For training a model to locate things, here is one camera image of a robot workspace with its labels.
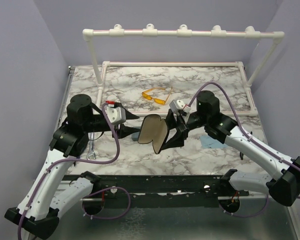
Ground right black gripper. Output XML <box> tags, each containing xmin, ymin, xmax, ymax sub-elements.
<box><xmin>155</xmin><ymin>109</ymin><xmax>209</xmax><ymax>149</ymax></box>

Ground blue-grey glasses case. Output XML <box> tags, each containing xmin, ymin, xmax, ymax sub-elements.
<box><xmin>131</xmin><ymin>126</ymin><xmax>141</xmax><ymax>142</ymax></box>

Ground black glasses case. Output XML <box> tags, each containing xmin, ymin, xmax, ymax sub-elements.
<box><xmin>137</xmin><ymin>114</ymin><xmax>169</xmax><ymax>154</ymax></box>

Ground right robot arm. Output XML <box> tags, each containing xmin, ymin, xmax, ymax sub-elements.
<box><xmin>153</xmin><ymin>90</ymin><xmax>300</xmax><ymax>207</ymax></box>

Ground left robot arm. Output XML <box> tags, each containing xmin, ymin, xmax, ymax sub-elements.
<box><xmin>4</xmin><ymin>94</ymin><xmax>138</xmax><ymax>240</ymax></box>

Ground orange plastic sunglasses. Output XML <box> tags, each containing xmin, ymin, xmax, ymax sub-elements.
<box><xmin>141</xmin><ymin>87</ymin><xmax>173</xmax><ymax>105</ymax></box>

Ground silver wrench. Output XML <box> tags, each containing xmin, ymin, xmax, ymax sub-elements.
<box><xmin>86</xmin><ymin>132</ymin><xmax>96</xmax><ymax>161</ymax></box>

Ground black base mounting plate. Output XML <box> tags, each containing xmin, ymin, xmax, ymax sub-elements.
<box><xmin>63</xmin><ymin>171</ymin><xmax>249</xmax><ymax>209</ymax></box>

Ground black tool right edge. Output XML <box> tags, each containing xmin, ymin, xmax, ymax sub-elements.
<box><xmin>239</xmin><ymin>152</ymin><xmax>244</xmax><ymax>160</ymax></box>

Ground white PVC pipe rack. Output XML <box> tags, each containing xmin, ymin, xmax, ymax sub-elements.
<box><xmin>82</xmin><ymin>23</ymin><xmax>285</xmax><ymax>117</ymax></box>

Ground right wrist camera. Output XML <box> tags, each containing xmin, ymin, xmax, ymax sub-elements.
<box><xmin>169</xmin><ymin>99</ymin><xmax>191</xmax><ymax>116</ymax></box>

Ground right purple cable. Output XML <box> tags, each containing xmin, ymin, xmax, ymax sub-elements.
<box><xmin>187</xmin><ymin>81</ymin><xmax>300</xmax><ymax>218</ymax></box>

